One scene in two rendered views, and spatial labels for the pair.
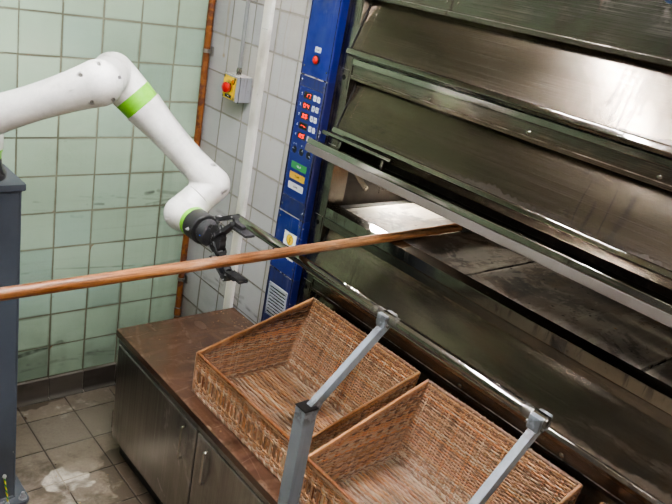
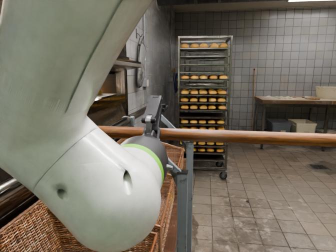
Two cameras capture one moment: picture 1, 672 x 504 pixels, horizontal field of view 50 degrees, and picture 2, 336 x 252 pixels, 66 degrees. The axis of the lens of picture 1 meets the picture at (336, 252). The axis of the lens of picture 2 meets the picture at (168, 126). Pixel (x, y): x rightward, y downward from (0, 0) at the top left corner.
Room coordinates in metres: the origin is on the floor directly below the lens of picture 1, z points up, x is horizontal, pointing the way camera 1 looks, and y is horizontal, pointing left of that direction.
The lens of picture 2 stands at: (2.18, 0.74, 1.34)
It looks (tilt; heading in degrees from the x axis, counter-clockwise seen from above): 11 degrees down; 232
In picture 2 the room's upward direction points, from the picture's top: straight up
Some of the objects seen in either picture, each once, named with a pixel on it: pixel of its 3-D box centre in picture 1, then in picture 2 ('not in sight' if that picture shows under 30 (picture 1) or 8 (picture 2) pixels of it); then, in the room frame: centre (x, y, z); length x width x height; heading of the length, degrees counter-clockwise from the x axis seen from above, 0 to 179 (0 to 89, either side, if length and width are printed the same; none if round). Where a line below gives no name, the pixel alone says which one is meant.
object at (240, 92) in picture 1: (236, 87); not in sight; (2.84, 0.51, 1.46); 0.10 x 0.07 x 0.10; 44
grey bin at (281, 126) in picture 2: not in sight; (278, 126); (-2.48, -1.81, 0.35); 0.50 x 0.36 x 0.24; 44
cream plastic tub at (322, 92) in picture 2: not in sight; (327, 92); (-3.13, -1.26, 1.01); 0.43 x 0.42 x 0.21; 134
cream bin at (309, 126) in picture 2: not in sight; (301, 127); (-2.77, -1.51, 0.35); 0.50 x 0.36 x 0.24; 45
